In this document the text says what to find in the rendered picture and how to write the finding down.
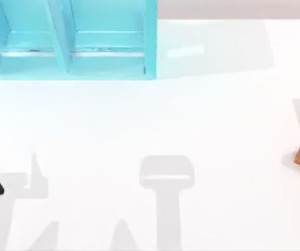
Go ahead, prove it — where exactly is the light blue rack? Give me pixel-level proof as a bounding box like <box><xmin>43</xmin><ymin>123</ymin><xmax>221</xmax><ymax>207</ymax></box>
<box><xmin>0</xmin><ymin>0</ymin><xmax>158</xmax><ymax>81</ymax></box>

